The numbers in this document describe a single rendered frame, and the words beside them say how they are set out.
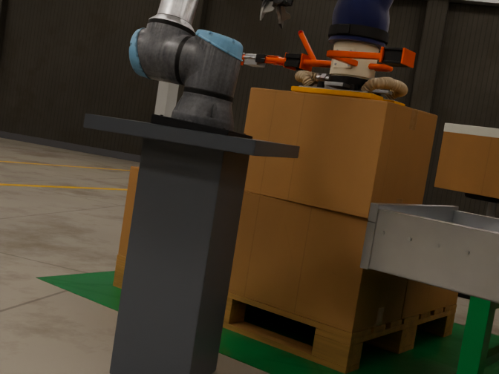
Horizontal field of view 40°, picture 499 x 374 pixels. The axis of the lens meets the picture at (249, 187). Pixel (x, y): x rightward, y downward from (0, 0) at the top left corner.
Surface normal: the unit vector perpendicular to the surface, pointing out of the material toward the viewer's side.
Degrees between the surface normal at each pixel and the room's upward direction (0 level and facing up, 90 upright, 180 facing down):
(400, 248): 90
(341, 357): 90
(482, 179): 90
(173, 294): 90
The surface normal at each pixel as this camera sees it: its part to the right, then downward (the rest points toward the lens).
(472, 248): -0.60, -0.04
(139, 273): -0.29, 0.03
